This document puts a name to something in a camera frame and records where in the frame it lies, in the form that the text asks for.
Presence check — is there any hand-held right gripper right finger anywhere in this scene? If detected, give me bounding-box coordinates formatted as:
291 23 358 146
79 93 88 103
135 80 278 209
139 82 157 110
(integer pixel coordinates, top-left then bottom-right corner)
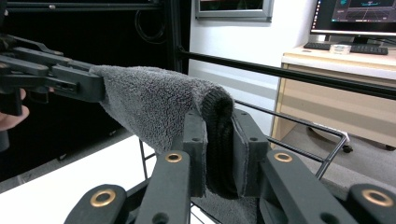
231 108 271 199

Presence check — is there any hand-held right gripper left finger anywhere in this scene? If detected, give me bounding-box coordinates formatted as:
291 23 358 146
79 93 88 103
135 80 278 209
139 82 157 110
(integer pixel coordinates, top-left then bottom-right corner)
181 109 209 199

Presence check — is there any grey fleece towel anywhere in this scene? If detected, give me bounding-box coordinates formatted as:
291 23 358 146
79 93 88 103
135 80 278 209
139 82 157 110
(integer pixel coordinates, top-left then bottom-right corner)
89 64 260 224

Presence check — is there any black wire rack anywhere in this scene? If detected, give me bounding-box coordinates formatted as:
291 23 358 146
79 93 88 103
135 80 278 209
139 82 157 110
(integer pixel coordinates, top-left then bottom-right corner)
138 99 349 224

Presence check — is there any light wooden desk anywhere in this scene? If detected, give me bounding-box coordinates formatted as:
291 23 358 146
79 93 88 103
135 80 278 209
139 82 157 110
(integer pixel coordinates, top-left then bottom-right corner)
270 46 396 149

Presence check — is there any grey framed window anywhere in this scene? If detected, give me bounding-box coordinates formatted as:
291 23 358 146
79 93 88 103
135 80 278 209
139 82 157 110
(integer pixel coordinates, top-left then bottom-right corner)
194 0 276 23

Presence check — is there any black keyboard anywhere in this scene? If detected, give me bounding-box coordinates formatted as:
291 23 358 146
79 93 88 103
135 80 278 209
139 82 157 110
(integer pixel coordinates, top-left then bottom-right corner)
303 41 389 56

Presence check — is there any computer monitor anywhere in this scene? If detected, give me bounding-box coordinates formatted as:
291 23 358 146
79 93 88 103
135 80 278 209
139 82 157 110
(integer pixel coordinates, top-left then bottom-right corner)
310 0 396 46

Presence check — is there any black coiled cable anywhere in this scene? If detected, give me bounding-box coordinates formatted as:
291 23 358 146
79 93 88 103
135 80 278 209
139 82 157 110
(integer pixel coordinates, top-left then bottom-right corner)
134 8 168 45

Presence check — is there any black metal frame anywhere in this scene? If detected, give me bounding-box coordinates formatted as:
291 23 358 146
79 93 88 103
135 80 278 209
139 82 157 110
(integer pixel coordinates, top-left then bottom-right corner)
5 0 396 101

